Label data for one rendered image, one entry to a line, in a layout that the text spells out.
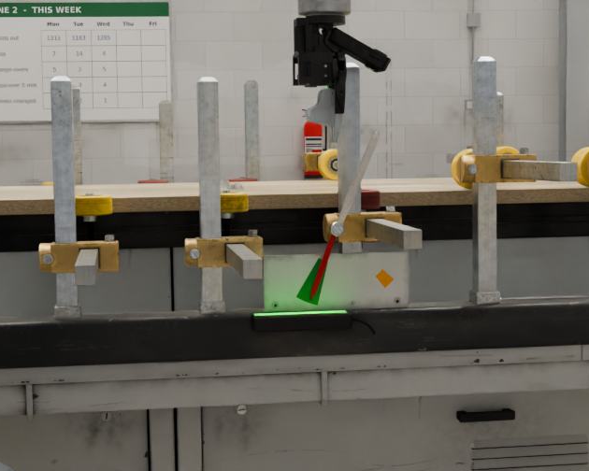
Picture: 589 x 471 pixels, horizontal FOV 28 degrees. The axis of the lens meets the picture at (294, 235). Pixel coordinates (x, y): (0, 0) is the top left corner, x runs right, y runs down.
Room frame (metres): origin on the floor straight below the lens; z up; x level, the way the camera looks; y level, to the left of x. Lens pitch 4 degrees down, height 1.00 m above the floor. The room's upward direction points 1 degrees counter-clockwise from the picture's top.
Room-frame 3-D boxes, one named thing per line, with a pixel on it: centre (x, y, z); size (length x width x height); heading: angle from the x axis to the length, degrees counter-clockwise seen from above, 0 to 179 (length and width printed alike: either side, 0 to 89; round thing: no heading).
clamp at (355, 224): (2.10, -0.12, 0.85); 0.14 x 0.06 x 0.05; 98
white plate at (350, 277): (2.07, -0.07, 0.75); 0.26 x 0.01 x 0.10; 98
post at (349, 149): (2.10, -0.10, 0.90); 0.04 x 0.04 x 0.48; 8
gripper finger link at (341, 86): (1.99, -0.08, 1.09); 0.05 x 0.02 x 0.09; 8
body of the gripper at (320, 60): (2.01, -0.05, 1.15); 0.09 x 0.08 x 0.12; 98
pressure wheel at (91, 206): (2.14, 0.37, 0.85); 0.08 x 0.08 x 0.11
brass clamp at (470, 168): (2.14, -0.37, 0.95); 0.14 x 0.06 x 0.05; 98
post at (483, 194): (2.13, -0.35, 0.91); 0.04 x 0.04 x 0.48; 8
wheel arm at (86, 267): (1.94, 0.34, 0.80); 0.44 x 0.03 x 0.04; 8
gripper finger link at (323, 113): (1.99, -0.06, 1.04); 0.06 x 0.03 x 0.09; 98
